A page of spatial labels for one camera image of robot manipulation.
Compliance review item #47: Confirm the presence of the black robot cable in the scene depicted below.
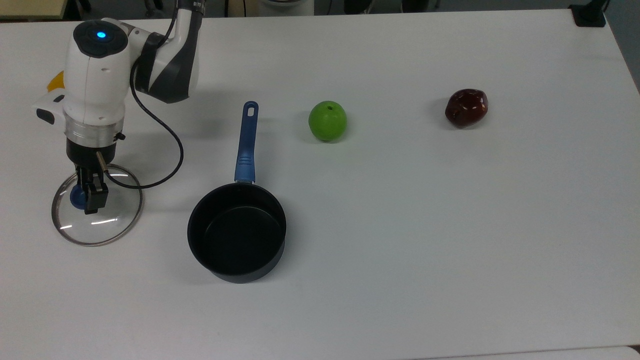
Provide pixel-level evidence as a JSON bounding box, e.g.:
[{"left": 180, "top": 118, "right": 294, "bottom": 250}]
[{"left": 102, "top": 10, "right": 185, "bottom": 190}]

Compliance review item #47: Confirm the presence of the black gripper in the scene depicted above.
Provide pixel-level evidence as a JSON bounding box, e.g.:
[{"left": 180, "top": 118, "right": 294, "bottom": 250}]
[{"left": 66, "top": 139, "right": 119, "bottom": 215}]

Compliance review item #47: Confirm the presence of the green apple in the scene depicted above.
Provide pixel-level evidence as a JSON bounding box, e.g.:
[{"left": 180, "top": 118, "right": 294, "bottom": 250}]
[{"left": 308, "top": 100, "right": 348, "bottom": 142}]

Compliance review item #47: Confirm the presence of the dark saucepan with blue handle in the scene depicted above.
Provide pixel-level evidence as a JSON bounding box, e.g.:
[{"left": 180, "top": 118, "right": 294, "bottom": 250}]
[{"left": 187, "top": 101, "right": 288, "bottom": 284}]

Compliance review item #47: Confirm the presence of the glass lid with blue knob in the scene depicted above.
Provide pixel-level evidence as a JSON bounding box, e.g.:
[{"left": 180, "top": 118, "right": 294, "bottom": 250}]
[{"left": 51, "top": 163, "right": 145, "bottom": 247}]

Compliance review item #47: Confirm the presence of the black stand clamp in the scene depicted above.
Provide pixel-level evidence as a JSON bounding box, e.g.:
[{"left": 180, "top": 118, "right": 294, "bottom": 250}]
[{"left": 569, "top": 0, "right": 609, "bottom": 28}]

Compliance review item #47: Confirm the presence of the wooden cabinet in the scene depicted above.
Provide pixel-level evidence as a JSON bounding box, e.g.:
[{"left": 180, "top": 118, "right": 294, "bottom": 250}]
[{"left": 0, "top": 0, "right": 69, "bottom": 21}]

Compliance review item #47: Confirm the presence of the dark red apple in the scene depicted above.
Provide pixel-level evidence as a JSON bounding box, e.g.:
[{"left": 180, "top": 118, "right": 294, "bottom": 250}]
[{"left": 445, "top": 89, "right": 489, "bottom": 129}]

